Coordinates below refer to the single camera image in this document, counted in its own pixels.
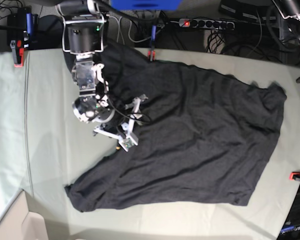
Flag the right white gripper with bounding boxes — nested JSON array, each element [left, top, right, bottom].
[[93, 94, 149, 141]]

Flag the dark grey t-shirt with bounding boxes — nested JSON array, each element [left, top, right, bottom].
[[65, 44, 287, 212]]

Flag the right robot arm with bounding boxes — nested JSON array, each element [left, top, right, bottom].
[[56, 0, 147, 148]]

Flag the red clamp table middle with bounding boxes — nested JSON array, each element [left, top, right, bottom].
[[147, 49, 156, 62]]

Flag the light green tablecloth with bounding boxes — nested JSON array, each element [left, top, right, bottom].
[[0, 49, 300, 240]]

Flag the black power strip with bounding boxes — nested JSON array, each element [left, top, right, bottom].
[[177, 18, 236, 31]]

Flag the blue plastic bin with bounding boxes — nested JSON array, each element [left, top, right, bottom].
[[110, 0, 181, 11]]

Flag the red clamp left corner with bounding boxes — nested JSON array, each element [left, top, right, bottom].
[[10, 40, 24, 68]]

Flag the beige cardboard box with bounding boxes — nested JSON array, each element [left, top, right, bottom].
[[0, 190, 49, 240]]

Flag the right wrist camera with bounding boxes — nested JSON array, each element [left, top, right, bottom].
[[118, 132, 139, 152]]

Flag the white cables on floor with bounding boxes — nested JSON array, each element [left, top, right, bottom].
[[109, 14, 153, 48]]

